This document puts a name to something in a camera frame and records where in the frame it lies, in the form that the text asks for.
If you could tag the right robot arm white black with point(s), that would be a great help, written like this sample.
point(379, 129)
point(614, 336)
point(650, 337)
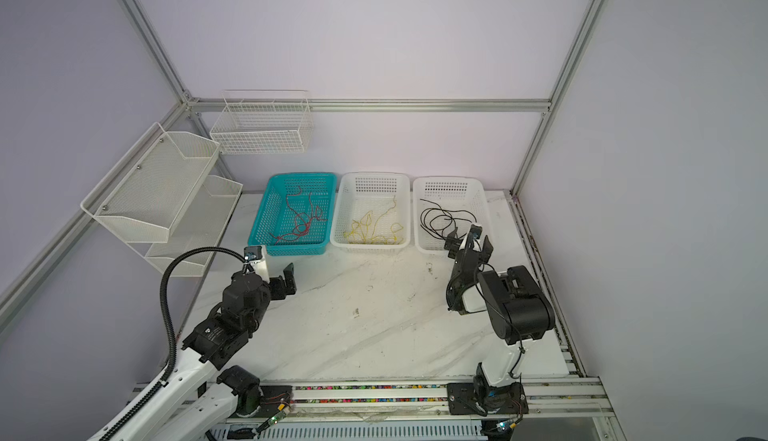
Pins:
point(518, 311)

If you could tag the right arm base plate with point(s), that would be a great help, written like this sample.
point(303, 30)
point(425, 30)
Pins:
point(468, 399)

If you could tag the right white plastic basket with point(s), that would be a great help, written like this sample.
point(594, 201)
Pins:
point(444, 204)

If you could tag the middle white plastic basket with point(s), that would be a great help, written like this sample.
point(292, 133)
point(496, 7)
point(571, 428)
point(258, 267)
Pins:
point(372, 213)

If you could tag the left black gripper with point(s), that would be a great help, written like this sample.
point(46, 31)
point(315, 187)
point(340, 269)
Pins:
point(289, 284)

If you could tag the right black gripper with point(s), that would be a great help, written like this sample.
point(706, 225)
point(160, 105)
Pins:
point(454, 246)

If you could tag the white mesh shelf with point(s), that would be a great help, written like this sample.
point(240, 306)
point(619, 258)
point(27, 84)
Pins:
point(203, 224)
point(145, 196)

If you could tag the white plastic basket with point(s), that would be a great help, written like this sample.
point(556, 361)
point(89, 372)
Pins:
point(444, 204)
point(372, 213)

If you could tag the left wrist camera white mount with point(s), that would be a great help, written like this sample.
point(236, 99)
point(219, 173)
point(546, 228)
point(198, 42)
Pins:
point(255, 262)

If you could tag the white wire wall basket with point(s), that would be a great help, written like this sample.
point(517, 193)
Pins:
point(264, 122)

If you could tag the lower white mesh shelf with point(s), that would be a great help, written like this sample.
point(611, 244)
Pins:
point(203, 224)

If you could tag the aluminium frame back bar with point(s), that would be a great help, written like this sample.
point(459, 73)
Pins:
point(202, 105)

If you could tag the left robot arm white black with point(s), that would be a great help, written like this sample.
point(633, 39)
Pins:
point(199, 387)

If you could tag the teal plastic basket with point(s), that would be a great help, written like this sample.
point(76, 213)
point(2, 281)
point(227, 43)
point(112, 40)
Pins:
point(295, 214)

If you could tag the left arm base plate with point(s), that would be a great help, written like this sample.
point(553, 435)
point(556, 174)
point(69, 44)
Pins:
point(270, 402)

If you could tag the upper white mesh shelf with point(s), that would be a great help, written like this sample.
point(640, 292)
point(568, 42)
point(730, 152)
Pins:
point(145, 196)

